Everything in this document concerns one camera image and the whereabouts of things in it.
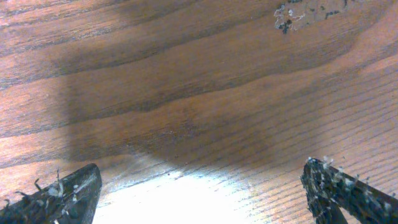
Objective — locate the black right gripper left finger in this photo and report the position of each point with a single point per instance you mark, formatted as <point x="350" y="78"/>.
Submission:
<point x="70" y="200"/>

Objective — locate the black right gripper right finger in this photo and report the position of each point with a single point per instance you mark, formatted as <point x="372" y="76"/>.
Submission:
<point x="328" y="190"/>

